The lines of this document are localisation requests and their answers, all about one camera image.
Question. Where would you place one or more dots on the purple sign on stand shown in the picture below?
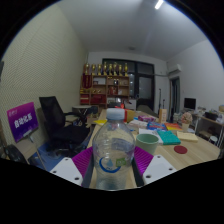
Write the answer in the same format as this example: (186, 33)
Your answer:
(22, 121)

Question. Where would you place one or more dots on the light green cup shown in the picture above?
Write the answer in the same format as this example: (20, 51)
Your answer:
(147, 144)

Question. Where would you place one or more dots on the orange red book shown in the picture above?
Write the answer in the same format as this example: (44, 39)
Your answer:
(173, 126)

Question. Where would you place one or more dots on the upright tan box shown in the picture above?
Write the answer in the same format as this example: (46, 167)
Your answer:
(162, 115)

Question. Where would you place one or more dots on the black computer monitor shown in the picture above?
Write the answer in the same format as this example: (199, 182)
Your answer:
(190, 103)

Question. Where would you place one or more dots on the teal book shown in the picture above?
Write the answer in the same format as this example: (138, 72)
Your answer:
(168, 137)

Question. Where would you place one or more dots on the black framed glass door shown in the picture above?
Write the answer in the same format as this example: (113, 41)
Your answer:
(145, 86)

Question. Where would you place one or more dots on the small round side table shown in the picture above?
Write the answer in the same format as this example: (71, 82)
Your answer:
(81, 108)

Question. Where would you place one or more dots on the ceiling tube light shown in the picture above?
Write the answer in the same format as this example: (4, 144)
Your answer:
(159, 4)

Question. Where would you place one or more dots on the pink flowers in white pot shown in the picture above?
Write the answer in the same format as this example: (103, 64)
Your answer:
(186, 118)

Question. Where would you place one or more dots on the blue book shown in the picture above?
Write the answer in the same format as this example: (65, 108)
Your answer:
(156, 126)

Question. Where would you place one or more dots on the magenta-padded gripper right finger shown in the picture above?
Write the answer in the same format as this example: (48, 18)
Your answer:
(145, 160)

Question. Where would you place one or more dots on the pink patterned box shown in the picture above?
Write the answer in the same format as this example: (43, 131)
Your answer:
(146, 118)

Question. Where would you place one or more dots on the white round stool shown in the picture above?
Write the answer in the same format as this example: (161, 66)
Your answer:
(213, 138)

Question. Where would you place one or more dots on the black microphone stand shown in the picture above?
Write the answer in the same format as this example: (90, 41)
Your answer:
(160, 100)

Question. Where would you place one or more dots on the clear plastic water bottle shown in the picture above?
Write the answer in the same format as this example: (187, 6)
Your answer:
(113, 150)

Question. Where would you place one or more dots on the grey office chair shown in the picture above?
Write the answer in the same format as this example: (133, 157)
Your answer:
(146, 110)

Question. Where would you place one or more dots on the wooden shelf unit with trophies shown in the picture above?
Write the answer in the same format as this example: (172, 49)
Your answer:
(105, 88)

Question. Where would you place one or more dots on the white paper document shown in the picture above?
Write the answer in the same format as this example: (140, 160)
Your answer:
(146, 130)

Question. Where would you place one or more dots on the wooden side desk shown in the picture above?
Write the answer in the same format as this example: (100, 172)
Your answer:
(210, 121)

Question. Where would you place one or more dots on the black office chair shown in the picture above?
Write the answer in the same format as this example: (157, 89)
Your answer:
(61, 130)

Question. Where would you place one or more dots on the white wall air conditioner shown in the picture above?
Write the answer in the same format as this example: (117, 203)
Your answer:
(175, 69)

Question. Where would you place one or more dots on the flat round red coaster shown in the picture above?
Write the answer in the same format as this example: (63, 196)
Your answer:
(180, 149)

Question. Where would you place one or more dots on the yellow flat folder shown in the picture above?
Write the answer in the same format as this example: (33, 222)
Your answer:
(100, 122)

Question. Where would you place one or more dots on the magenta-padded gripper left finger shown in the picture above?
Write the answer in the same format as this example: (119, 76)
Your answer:
(81, 161)

